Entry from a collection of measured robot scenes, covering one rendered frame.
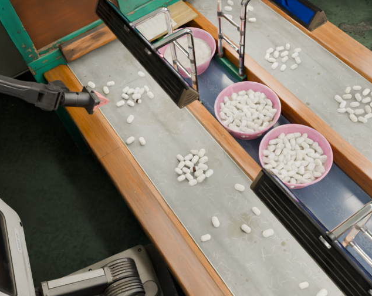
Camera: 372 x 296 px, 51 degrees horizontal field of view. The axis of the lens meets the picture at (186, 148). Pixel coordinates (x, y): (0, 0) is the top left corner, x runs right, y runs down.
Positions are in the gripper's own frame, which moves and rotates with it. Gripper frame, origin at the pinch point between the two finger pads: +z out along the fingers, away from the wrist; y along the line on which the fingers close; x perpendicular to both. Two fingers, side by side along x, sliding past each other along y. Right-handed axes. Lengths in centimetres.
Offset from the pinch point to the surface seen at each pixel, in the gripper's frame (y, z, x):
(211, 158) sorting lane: -40.5, 24.5, -4.4
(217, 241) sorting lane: -68, 12, 7
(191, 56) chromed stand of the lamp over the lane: -13.0, 17.4, -31.5
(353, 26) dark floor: 29, 202, -59
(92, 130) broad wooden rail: -1.9, -2.2, 13.6
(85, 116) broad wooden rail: 6.4, -1.6, 12.9
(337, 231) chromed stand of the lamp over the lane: -94, 1, -33
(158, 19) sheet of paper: 37, 39, -24
